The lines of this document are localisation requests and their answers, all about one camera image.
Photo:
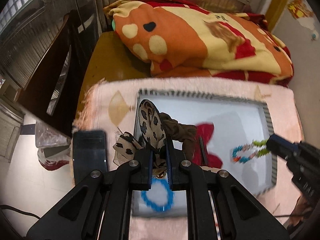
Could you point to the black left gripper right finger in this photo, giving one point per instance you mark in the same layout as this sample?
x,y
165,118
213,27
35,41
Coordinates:
x,y
176,178

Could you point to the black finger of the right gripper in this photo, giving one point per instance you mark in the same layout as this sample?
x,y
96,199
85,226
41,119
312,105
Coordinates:
x,y
281,147

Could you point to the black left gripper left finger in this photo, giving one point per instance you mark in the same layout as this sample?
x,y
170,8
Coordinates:
x,y
142,174

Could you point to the leopard print bow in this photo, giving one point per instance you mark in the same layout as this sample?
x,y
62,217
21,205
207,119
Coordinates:
x,y
153,136

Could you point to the brown scrunchie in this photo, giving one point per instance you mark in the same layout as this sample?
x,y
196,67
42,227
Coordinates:
x,y
186,134

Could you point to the red bow hair clip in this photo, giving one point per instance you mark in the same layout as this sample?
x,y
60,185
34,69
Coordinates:
x,y
202,156

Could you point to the striped jewelry tray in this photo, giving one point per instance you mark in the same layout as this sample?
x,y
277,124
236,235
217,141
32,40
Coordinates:
x,y
237,121

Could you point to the person's right hand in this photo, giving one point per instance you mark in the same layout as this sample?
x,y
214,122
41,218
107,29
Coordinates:
x,y
300,214

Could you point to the black smartphone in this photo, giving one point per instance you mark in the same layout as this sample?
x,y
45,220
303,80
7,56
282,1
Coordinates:
x,y
89,149

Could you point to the red white cloth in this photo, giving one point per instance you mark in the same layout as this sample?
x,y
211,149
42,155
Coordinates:
x,y
53,158

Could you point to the grey speckled stool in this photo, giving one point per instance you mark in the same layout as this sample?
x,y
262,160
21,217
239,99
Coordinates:
x,y
46,137

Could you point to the dark wooden chair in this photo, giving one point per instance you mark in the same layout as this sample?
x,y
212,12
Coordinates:
x,y
68,48

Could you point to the orange yellow red blanket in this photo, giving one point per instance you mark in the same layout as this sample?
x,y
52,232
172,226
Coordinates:
x,y
180,39

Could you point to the red gold wall sticker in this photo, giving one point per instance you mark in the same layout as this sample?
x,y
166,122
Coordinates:
x,y
301,11

